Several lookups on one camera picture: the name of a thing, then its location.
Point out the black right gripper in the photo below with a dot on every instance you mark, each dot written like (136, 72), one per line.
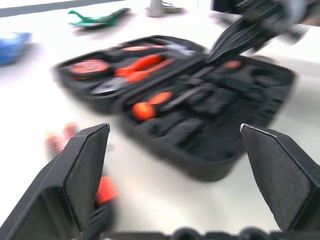
(265, 20)

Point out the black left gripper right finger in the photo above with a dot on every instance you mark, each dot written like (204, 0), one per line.
(287, 180)

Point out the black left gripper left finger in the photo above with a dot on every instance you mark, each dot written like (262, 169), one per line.
(52, 195)

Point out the black tool case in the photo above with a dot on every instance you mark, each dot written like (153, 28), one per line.
(225, 120)

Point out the small orange round tool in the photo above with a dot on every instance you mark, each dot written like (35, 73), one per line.
(233, 65)

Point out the silver metal tool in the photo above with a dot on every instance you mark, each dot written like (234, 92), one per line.
(178, 48)

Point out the orange black flat tool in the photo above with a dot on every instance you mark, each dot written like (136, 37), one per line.
(136, 48)

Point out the orange red bit holder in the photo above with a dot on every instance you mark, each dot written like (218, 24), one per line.
(58, 140)

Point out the round steel dish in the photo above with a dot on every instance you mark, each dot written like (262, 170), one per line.
(173, 9)

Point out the steel cup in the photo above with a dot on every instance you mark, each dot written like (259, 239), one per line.
(155, 8)

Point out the orange black tape measure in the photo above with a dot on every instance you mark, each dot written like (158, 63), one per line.
(87, 68)

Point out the green plastic package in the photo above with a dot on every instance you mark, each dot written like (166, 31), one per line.
(97, 21)

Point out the blue mesh bag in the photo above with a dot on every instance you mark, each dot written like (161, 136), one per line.
(13, 48)

